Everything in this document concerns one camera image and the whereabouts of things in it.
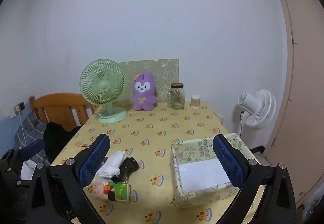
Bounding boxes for wooden bed headboard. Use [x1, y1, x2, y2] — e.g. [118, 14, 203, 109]
[29, 93, 96, 132]

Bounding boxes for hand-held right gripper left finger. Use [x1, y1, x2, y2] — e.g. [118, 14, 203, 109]
[25, 134, 111, 224]

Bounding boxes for white charging cable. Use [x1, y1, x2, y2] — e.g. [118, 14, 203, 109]
[18, 110, 27, 149]

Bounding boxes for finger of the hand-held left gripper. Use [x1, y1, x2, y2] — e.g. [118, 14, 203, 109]
[20, 139, 44, 162]

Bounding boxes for purple plush toy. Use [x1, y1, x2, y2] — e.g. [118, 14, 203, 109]
[131, 72, 157, 111]

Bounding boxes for clear pink striped pack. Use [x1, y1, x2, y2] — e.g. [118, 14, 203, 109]
[90, 176, 110, 198]

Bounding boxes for colourful cartoon tissue pack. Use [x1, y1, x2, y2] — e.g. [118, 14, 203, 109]
[102, 180, 131, 203]

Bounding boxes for yellow printed tablecloth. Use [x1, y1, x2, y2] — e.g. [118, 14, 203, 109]
[49, 101, 266, 224]

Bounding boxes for black fan cable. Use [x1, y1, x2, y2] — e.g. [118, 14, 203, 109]
[239, 111, 245, 140]

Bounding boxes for yellow printed fabric box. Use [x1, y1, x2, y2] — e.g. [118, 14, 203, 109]
[171, 133, 254, 209]

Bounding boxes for white standing fan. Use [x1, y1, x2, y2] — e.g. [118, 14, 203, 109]
[237, 89, 276, 130]

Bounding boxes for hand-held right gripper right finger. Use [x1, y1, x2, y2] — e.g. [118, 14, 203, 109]
[213, 134, 296, 224]

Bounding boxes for beige door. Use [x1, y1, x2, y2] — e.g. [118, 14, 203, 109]
[263, 0, 324, 208]

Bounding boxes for dark cloth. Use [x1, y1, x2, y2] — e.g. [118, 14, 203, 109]
[113, 157, 140, 182]

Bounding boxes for white cloth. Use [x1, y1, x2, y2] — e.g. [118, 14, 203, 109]
[97, 151, 127, 179]
[21, 158, 46, 179]

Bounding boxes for green patterned board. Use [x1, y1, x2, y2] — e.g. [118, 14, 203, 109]
[117, 59, 180, 103]

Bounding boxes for green desk fan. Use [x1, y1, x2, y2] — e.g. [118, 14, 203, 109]
[80, 59, 128, 124]

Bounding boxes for glass jar with dark lid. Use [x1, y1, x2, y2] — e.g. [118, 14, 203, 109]
[167, 83, 185, 110]

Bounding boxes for black garment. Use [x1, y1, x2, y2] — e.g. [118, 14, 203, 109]
[43, 122, 83, 164]

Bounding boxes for grey plaid pillow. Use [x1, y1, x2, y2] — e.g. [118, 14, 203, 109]
[14, 112, 48, 149]

